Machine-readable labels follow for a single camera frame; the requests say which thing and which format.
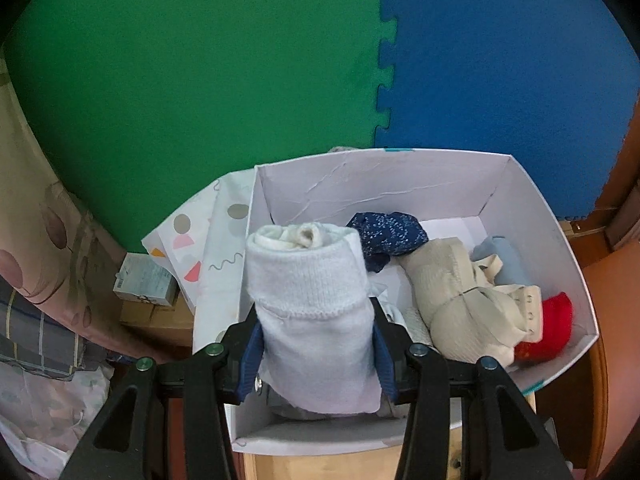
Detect brown wooden cabinet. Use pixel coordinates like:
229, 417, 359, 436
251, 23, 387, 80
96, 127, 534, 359
535, 220, 640, 480

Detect navy dotted underwear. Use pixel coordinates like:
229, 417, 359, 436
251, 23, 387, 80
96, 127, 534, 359
346, 211, 431, 275

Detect green foam mat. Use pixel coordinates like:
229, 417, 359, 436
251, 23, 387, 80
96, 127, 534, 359
2, 0, 401, 256

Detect beige bra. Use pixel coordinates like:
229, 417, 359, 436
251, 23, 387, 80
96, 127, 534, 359
400, 237, 543, 367

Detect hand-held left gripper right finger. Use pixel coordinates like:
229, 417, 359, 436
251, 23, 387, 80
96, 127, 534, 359
369, 296, 576, 480

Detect white floral cloth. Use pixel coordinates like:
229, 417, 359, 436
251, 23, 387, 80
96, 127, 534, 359
0, 360, 116, 478

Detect tan cardboard panel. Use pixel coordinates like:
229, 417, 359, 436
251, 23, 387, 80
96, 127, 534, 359
595, 110, 640, 256

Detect grey plaid cloth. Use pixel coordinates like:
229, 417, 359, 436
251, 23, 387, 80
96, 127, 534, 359
0, 277, 108, 381

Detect light blue underwear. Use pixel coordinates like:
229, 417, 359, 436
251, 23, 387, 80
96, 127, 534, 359
470, 235, 531, 288

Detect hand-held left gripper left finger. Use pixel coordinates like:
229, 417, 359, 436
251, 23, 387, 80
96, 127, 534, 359
59, 305, 266, 480

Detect small pale green carton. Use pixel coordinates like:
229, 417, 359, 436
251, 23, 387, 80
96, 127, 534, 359
112, 252, 181, 307

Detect blue foam mat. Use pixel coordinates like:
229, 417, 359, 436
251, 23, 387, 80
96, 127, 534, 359
374, 0, 640, 221

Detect pink patterned curtain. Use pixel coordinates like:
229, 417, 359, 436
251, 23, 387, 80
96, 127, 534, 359
0, 55, 176, 361

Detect brown cardboard box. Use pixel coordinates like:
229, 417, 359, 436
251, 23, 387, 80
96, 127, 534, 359
119, 295, 198, 346

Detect red underwear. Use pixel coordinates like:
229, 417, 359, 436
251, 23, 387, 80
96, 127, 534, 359
514, 291, 575, 363

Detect white knit underwear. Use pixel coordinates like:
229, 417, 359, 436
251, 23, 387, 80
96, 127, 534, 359
245, 222, 383, 416

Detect white cardboard box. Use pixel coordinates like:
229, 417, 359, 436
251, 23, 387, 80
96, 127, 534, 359
192, 147, 601, 456

